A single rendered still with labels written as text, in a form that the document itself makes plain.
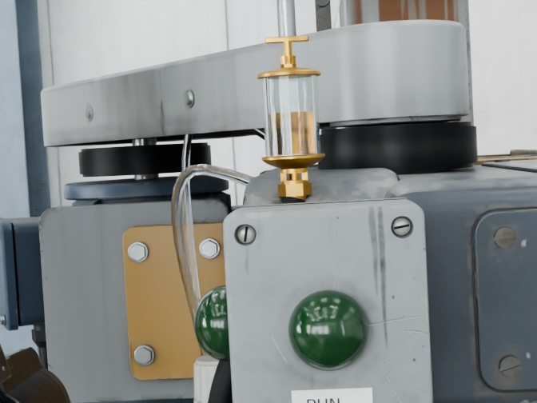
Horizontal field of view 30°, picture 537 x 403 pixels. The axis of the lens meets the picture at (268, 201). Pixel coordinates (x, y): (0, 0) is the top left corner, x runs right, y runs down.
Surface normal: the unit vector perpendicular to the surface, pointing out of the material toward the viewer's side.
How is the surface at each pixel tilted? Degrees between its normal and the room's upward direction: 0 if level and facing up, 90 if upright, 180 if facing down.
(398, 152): 90
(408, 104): 90
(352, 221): 90
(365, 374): 90
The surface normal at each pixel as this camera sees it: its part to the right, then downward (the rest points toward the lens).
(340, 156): -0.75, 0.07
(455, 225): -0.06, 0.06
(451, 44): 0.69, 0.00
